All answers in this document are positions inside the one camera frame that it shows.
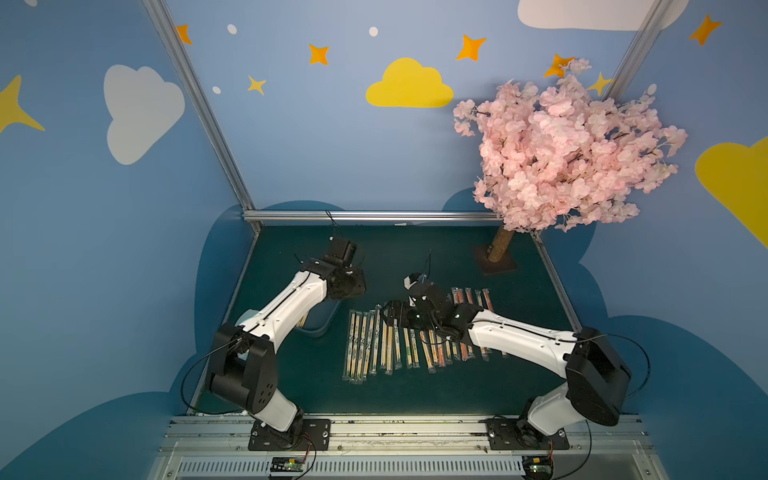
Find pink blossom artificial tree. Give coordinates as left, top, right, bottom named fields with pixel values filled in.
left=453, top=58, right=688, bottom=274

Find chopsticks red print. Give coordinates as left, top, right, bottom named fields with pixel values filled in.
left=430, top=337, right=441, bottom=367

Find aluminium rail frame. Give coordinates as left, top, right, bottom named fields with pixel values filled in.
left=148, top=414, right=668, bottom=479

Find chopsticks green tip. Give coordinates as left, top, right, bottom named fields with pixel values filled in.
left=403, top=328, right=420, bottom=369

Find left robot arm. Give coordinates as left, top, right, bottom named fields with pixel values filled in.
left=205, top=236, right=366, bottom=450

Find clear plastic storage box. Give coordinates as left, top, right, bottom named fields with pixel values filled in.
left=294, top=299, right=341, bottom=338

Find chopsticks thin pair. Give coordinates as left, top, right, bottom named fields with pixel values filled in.
left=356, top=312, right=370, bottom=383

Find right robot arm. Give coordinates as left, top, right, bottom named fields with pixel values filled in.
left=381, top=273, right=632, bottom=450

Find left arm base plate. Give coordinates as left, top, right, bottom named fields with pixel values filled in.
left=248, top=418, right=332, bottom=451

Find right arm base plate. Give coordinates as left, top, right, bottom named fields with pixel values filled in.
left=483, top=415, right=570, bottom=451

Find red striped chopsticks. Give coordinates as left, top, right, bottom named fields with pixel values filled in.
left=420, top=331, right=436, bottom=374

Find chopsticks panda sleeve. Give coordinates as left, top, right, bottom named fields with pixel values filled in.
left=363, top=310, right=376, bottom=380

